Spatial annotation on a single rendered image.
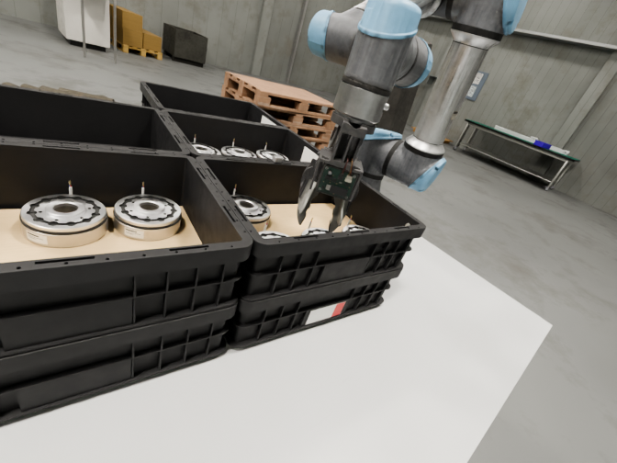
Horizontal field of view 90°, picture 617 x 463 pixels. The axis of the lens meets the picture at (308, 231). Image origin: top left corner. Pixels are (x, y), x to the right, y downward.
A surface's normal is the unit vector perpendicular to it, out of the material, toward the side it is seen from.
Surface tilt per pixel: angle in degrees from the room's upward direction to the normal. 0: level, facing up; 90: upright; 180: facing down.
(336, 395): 0
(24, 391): 90
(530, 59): 90
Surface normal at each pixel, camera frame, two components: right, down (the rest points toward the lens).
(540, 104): -0.73, 0.13
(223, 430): 0.29, -0.83
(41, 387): 0.52, 0.55
